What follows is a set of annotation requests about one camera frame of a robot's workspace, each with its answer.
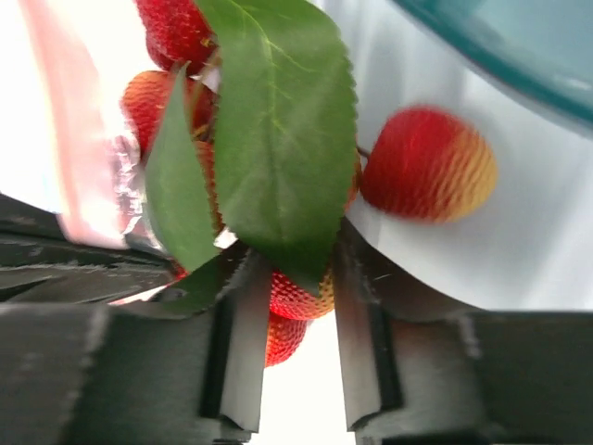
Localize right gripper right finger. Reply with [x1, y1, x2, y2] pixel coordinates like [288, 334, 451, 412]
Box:
[333, 222, 592, 444]

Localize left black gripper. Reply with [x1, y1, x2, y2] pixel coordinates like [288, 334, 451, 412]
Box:
[1, 195, 175, 303]

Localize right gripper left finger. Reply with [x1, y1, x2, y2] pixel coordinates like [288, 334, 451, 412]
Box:
[1, 246, 271, 444]

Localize clear zip top bag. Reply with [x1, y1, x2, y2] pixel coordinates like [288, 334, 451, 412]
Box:
[15, 1, 170, 258]

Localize red strawberry bunch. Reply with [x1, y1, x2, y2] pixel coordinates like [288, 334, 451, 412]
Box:
[121, 1, 498, 366]

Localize teal plastic tray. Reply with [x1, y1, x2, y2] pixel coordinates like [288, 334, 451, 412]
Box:
[397, 1, 592, 130]

